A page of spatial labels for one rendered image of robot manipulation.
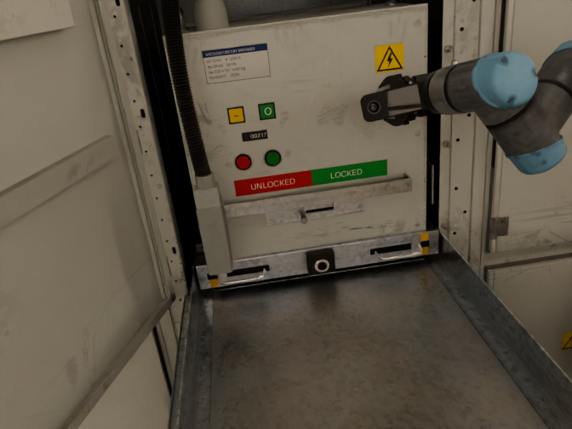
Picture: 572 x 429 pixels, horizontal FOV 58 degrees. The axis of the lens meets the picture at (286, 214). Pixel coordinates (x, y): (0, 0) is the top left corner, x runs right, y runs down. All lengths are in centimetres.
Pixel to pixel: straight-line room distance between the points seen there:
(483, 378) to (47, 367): 69
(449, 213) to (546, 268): 29
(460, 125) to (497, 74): 40
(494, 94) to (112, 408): 109
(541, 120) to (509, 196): 43
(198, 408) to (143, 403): 48
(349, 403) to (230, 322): 32
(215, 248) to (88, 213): 24
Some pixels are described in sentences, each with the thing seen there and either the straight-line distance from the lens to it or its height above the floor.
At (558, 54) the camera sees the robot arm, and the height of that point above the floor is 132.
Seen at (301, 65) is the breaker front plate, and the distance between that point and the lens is 100.
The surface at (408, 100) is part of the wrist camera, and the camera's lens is 88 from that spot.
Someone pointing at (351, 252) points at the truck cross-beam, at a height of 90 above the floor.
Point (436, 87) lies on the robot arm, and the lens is 84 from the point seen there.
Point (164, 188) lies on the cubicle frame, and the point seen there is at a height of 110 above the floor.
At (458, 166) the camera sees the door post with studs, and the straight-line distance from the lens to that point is 116.
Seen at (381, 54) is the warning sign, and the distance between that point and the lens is 104.
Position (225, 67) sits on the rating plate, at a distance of 99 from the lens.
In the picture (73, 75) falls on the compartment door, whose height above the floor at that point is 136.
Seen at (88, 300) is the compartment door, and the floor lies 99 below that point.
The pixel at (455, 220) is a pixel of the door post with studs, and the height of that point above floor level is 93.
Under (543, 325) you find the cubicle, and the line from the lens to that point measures 146.
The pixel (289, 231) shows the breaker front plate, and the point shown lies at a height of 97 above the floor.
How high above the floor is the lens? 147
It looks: 25 degrees down
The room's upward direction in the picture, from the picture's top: 7 degrees counter-clockwise
